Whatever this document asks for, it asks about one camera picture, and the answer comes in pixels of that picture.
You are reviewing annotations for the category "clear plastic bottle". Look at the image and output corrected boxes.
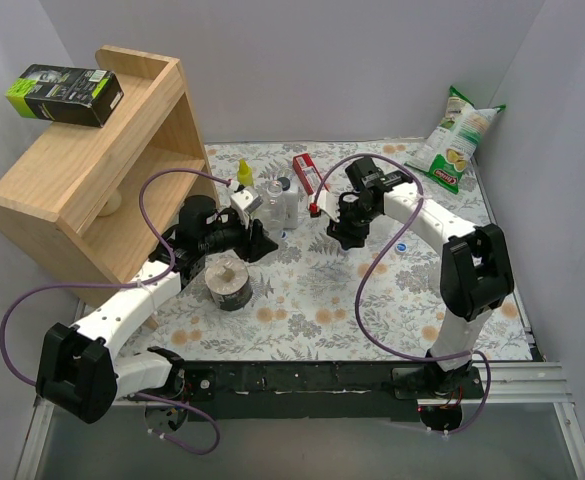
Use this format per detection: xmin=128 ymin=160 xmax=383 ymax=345
xmin=263 ymin=180 xmax=286 ymax=240

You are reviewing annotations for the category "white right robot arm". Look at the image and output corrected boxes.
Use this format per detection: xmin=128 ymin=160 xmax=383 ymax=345
xmin=314 ymin=153 xmax=515 ymax=398

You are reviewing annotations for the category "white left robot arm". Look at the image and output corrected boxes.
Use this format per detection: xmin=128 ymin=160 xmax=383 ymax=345
xmin=35 ymin=189 xmax=278 ymax=424

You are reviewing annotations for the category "white bottle black cap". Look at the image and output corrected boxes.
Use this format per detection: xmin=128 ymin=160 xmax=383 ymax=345
xmin=277 ymin=177 xmax=299 ymax=230

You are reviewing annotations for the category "yellow squeeze bottle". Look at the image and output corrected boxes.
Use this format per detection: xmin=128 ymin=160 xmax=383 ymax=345
xmin=237 ymin=159 xmax=254 ymax=188

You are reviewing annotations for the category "red toothpaste box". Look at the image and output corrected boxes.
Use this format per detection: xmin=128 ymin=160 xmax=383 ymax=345
xmin=292 ymin=153 xmax=323 ymax=198

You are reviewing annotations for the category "floral table mat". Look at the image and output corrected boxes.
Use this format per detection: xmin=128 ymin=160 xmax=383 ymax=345
xmin=141 ymin=141 xmax=533 ymax=362

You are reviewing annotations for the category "cream object under shelf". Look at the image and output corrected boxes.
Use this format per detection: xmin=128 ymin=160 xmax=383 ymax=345
xmin=98 ymin=190 xmax=122 ymax=217

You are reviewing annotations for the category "green chips bag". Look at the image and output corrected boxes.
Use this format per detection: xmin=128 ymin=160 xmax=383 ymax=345
xmin=406 ymin=86 xmax=506 ymax=194

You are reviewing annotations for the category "wooden shelf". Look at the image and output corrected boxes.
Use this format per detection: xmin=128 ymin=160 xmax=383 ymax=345
xmin=0 ymin=46 xmax=217 ymax=307

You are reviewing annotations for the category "black green box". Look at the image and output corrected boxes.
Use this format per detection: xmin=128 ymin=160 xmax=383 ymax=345
xmin=5 ymin=64 xmax=124 ymax=128

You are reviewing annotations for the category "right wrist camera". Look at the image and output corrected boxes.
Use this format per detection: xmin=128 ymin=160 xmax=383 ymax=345
xmin=308 ymin=190 xmax=339 ymax=222

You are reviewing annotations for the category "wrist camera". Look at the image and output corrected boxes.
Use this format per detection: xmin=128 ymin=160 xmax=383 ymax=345
xmin=229 ymin=180 xmax=263 ymax=225
xmin=308 ymin=190 xmax=339 ymax=222

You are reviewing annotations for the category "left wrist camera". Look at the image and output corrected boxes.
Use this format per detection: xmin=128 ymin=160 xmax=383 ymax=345
xmin=229 ymin=180 xmax=263 ymax=225

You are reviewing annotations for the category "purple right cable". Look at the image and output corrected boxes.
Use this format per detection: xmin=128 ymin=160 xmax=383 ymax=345
xmin=311 ymin=153 xmax=492 ymax=434

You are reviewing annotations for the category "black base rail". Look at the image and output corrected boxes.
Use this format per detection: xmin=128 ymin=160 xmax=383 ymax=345
xmin=182 ymin=361 xmax=484 ymax=422

